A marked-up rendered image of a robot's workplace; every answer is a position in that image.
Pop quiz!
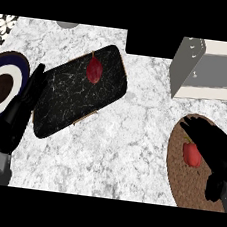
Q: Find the red bell pepper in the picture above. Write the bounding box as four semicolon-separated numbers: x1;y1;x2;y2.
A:
180;135;205;170

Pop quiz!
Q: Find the black and white patterned tile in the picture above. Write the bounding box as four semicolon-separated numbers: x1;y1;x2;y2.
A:
0;13;20;58

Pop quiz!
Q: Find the black rectangular appliance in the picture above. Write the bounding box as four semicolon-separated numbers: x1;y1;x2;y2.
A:
124;29;187;63

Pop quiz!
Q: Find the black marbled cutting board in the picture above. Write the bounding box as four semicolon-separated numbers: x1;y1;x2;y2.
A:
29;35;134;150

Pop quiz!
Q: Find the dark red vegetable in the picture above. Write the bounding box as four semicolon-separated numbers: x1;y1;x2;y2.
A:
84;50;106;86

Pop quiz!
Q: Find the grey round object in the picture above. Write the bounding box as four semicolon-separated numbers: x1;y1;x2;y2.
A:
55;20;80;32

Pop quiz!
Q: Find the brown round woven placemat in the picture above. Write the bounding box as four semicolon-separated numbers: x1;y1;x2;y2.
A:
160;110;227;214

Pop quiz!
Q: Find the dark blue and white plate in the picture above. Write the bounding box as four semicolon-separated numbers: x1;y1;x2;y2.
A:
0;48;33;122

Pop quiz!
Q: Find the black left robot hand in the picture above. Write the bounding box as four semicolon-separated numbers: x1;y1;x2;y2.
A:
0;57;49;159

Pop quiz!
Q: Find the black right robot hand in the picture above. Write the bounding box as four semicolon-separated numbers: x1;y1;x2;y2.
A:
170;114;227;205

